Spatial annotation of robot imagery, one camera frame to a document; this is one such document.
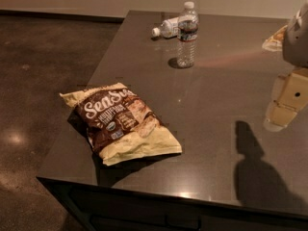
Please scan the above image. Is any lying clear water bottle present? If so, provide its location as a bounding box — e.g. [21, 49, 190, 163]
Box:
[152, 17, 178, 39]

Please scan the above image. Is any brown Sensible chip bag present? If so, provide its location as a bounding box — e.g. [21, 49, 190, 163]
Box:
[61, 83, 182, 166]

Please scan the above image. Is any clear water bottle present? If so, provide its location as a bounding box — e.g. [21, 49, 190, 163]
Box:
[152, 17, 178, 39]
[176, 1, 199, 68]

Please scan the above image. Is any yellow snack bag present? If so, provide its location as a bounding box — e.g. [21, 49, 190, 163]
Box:
[262, 25, 287, 52]

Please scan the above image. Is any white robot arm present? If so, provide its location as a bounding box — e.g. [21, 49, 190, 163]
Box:
[262, 2, 308, 132]

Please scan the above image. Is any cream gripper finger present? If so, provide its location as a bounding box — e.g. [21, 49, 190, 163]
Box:
[264, 101, 297, 132]

